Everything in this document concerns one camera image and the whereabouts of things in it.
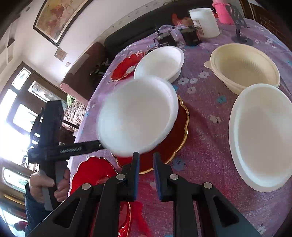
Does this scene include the red scalloped glass plate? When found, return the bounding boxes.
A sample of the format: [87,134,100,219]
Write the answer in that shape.
[69,156,132,237]

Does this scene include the large red glass plate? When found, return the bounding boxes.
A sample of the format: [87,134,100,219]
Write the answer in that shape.
[110,95,191,175]

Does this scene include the white foam deep plate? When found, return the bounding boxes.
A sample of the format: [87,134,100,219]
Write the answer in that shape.
[229,84,291,192]

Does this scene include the small white foam bowl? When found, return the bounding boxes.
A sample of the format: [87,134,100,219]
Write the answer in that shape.
[134,46,185,83]

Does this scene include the cream plastic bowl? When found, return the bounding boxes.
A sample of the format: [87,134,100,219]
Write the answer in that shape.
[204,43,280,95]

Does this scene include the person left hand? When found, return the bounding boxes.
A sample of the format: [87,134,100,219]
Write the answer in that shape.
[29,168,70,203]

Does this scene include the purple floral tablecloth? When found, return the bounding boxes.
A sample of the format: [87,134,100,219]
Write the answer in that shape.
[75,19,291,236]

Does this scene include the brown armchair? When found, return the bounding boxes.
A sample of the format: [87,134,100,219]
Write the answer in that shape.
[60,42,109,106]

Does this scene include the small red glass dish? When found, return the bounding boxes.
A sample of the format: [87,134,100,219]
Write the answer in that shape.
[111,51,146,81]

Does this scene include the framed horse painting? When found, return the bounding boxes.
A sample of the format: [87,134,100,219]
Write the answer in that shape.
[33,0,92,47]

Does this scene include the black ink bottle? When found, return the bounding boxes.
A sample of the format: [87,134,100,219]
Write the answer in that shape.
[154,32,177,47]

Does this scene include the black sofa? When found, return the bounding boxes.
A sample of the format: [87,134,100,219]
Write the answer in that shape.
[104,1,213,60]

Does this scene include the dark jar with red label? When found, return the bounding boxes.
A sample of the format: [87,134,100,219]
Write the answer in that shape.
[179,26,202,46]

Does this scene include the white plastic jar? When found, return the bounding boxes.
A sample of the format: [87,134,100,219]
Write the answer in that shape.
[189,7,220,38]

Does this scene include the black phone stand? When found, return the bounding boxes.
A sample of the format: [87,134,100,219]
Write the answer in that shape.
[225,4,253,46]

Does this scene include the pink sleeved thermos bottle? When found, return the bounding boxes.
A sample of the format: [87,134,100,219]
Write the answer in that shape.
[212,0,234,25]

